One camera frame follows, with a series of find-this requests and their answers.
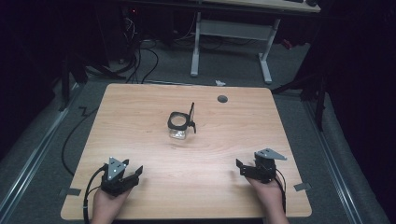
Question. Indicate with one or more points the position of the person's left hand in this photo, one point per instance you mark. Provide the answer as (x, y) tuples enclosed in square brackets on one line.
[(107, 205)]

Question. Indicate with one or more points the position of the person's right hand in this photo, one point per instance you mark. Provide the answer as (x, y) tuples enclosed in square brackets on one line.
[(269, 197)]

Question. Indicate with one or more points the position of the black metal stand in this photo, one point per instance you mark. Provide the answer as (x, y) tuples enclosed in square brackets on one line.
[(317, 93), (74, 68)]

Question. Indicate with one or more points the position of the grey tape strip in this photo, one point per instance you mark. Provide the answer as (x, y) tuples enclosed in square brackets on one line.
[(71, 192), (302, 186)]

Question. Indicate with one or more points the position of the small red object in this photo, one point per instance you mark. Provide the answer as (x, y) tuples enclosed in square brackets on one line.
[(286, 44)]

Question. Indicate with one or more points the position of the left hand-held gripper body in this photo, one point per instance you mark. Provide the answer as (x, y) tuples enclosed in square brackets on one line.
[(113, 177)]

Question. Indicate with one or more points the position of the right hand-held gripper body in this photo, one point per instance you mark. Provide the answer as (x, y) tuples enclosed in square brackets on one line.
[(266, 166)]

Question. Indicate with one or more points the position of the white crumpled paper scrap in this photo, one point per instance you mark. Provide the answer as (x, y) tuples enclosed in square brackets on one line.
[(220, 83)]

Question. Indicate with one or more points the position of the glass jar with black lid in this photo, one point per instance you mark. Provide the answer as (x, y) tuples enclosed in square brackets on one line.
[(179, 123)]

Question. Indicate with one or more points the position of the metal floor rail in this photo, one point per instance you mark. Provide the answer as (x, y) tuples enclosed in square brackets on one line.
[(34, 155), (336, 168)]

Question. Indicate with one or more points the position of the white-framed desk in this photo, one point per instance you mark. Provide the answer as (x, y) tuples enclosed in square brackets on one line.
[(232, 29)]

